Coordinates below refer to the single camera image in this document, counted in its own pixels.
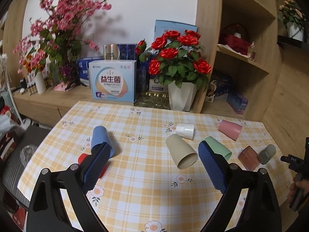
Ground gold ornate tray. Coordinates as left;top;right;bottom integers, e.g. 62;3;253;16
134;92;171;110

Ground blue tissue package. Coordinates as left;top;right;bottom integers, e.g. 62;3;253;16
77;57;104;86

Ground red basket on shelf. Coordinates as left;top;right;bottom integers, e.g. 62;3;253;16
219;23;250;55

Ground pink blossom arrangement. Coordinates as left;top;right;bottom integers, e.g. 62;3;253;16
13;0;112;82

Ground grey-blue transparent cup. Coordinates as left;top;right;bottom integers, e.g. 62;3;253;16
259;144;277;165

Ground purple small box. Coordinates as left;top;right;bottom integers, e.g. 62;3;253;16
226;93;248;115

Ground pink plastic cup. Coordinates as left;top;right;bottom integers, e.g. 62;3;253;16
218;120;242;141

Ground wooden shelf unit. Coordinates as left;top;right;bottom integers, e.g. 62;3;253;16
196;0;282;121

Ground beige plastic cup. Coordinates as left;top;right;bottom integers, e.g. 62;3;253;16
166;134;197;170

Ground dark biscuit box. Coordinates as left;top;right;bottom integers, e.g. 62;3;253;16
205;71;234;103

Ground white plastic cup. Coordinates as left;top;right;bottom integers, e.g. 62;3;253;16
175;124;194;140

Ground low wooden cabinet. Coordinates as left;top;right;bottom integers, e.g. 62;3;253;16
13;85;136;128

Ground red plastic cup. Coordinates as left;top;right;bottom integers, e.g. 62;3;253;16
77;154;108;179

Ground brown transparent cup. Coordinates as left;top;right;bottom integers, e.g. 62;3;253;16
238;146;260;171

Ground red rose bouquet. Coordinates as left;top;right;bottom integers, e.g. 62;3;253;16
135;30;212;90

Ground light blue flat box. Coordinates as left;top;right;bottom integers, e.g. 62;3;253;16
150;20;200;50

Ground person's right hand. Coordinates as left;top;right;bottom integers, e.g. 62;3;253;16
287;177;309;204

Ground white slim vase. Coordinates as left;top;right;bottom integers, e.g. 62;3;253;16
35;72;46;94

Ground potted pink flower plant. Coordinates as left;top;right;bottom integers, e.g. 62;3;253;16
279;0;306;41

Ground white faceted flower pot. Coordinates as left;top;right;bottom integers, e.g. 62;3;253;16
168;82;197;112

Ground glass perfume bottle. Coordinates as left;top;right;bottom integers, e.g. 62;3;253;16
247;41;256;61

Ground yellow plaid tablecloth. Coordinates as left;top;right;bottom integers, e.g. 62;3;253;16
17;100;295;232

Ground blue plastic cup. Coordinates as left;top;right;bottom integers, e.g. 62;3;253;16
91;126;115;158

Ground probiotics white box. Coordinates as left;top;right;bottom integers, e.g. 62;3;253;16
88;60;136;103

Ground green plastic cup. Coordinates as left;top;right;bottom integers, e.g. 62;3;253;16
204;136;232;161

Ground dark blue patterned box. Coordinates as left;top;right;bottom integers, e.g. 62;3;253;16
117;44;137;60

